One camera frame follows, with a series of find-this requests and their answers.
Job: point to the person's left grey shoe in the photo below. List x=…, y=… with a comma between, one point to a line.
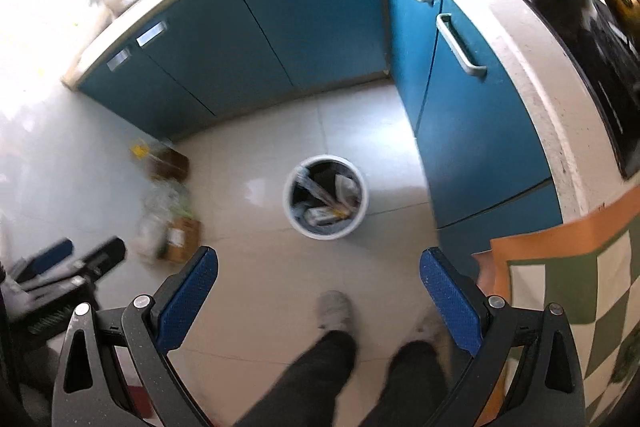
x=336, y=309

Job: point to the person's leg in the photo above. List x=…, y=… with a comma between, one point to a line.
x=310, y=382
x=412, y=384

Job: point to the green checkered cloth orange border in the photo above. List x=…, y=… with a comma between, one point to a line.
x=590, y=297

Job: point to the labelled brown cardboard box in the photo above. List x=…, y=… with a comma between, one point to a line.
x=182, y=239

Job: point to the person's left leg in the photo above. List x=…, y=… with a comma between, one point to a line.
x=310, y=382

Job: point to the person's right grey shoe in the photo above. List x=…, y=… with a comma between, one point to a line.
x=430, y=328

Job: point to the clear plastic bag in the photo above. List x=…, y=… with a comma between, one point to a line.
x=159, y=213

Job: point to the small yellow object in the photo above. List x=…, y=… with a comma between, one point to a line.
x=140, y=151

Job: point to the person's grey shoe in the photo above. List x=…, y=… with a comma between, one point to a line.
x=336, y=309
x=430, y=328

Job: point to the person's right leg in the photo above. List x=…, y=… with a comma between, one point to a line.
x=412, y=384

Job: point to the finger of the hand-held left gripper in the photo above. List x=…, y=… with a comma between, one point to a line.
x=54, y=252
x=102, y=254

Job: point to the blue kitchen cabinets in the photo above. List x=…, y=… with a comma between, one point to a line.
x=530, y=72

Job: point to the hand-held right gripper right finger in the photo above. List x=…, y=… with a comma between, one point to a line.
x=451, y=302

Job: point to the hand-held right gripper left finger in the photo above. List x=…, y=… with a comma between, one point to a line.
x=189, y=299

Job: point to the crumpled white paper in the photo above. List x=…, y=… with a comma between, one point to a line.
x=348, y=190

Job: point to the white round trash bin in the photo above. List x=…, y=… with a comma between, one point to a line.
x=326, y=197

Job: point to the blue cabinet door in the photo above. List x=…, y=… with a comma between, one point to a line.
x=150, y=99
x=320, y=17
x=500, y=227
x=480, y=132
x=407, y=42
x=210, y=47

